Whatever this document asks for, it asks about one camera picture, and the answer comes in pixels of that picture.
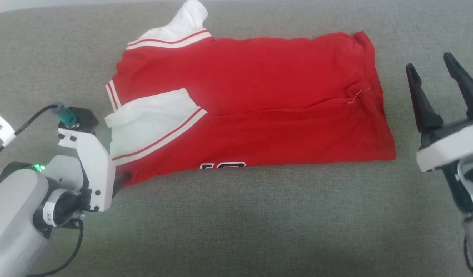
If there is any red and white jersey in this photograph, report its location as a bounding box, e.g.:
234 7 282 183
105 0 396 188

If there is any grey fabric sofa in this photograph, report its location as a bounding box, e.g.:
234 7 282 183
0 0 473 277

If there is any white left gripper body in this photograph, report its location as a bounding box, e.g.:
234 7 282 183
58 128 117 212

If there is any white cable label tag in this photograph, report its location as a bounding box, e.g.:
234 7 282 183
0 112 16 147

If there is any white and dark right gripper body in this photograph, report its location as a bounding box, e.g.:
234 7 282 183
416 115 473 173

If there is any thin black cable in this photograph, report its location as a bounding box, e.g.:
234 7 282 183
27 219 85 277
0 102 77 164

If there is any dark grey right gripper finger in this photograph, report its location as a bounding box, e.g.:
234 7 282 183
443 53 473 120
406 63 445 133

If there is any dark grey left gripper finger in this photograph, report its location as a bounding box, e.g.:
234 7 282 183
113 171 132 199

